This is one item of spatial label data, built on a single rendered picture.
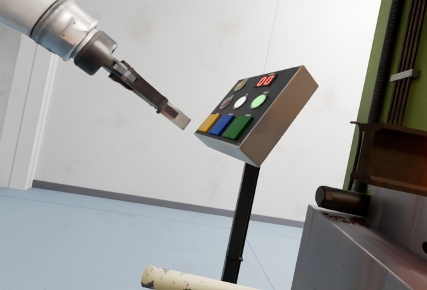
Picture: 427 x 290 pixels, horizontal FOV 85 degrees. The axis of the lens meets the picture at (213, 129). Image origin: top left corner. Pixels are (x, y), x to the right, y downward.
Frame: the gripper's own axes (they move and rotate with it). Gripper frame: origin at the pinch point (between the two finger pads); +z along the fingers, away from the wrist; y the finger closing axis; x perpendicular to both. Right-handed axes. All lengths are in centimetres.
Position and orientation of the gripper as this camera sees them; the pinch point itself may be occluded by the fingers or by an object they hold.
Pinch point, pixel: (174, 115)
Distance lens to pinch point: 50.2
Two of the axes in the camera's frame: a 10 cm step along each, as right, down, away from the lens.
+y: 4.7, 2.0, -8.6
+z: 6.6, 5.6, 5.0
